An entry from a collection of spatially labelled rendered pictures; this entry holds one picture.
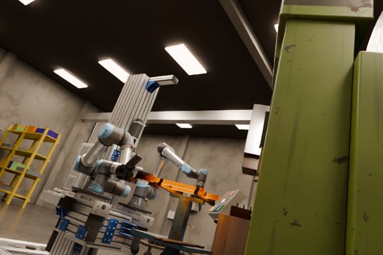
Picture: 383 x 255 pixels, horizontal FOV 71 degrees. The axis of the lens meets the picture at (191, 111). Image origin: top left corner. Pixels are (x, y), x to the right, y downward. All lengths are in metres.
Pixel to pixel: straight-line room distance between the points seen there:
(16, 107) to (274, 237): 11.83
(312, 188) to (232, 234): 0.55
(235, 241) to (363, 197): 0.74
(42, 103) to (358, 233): 12.44
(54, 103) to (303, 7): 12.01
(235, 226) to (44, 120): 11.80
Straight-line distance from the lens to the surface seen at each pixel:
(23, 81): 12.81
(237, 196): 2.46
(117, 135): 1.90
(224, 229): 1.79
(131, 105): 2.62
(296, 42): 2.01
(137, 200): 2.54
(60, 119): 13.35
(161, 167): 2.70
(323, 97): 1.79
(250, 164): 2.00
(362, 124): 1.65
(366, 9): 2.24
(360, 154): 1.58
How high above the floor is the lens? 0.76
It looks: 23 degrees up
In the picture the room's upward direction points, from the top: 17 degrees clockwise
